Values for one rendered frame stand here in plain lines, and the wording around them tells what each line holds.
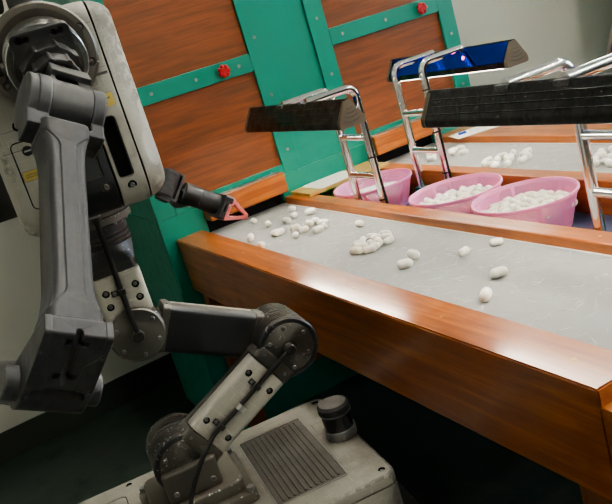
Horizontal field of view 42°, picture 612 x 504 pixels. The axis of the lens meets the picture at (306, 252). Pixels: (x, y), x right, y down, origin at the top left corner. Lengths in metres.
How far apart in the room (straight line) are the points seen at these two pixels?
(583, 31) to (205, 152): 2.87
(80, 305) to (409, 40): 2.37
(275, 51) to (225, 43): 0.18
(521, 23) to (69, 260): 3.94
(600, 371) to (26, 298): 2.62
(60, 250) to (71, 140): 0.18
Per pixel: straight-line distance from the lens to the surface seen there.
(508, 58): 2.34
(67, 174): 1.01
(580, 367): 1.19
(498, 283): 1.61
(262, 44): 2.80
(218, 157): 2.73
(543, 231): 1.77
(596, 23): 5.09
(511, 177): 2.29
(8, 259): 3.38
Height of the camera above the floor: 1.32
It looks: 16 degrees down
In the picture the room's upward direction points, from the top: 17 degrees counter-clockwise
